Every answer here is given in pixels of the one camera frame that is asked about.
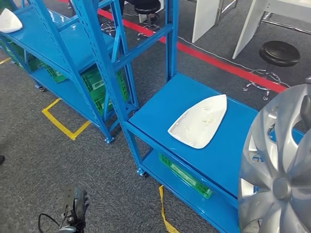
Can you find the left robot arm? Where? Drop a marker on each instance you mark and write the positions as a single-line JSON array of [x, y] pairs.
[[66, 230]]

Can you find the white desk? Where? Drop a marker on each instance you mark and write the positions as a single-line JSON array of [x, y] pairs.
[[204, 19], [249, 29]]

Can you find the white plastic cover part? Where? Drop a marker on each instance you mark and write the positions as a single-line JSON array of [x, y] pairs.
[[201, 122], [10, 22]]

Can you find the black round stool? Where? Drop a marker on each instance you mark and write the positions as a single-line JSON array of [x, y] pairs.
[[108, 28], [279, 53], [146, 8]]

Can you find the silver wheel hubcap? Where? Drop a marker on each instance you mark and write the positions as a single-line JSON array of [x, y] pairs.
[[281, 189]]

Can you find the blue metal shelf rack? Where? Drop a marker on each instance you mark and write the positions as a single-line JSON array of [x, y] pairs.
[[158, 109], [32, 38]]

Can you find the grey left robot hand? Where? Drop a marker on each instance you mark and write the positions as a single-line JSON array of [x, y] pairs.
[[78, 209]]

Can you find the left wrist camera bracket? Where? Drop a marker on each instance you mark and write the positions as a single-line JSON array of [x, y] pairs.
[[68, 199]]

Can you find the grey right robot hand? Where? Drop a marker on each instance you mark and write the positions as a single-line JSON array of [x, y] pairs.
[[306, 112]]

